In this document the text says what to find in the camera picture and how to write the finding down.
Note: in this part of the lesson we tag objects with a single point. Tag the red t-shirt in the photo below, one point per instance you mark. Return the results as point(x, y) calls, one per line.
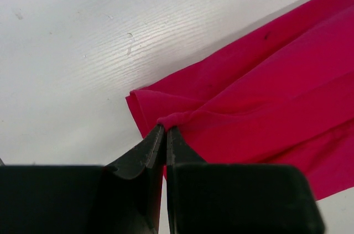
point(281, 94)

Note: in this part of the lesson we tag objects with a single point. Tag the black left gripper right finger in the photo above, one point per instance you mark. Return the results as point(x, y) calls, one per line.
point(235, 198)

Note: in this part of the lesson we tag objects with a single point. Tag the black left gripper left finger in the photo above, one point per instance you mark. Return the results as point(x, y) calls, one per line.
point(121, 197)

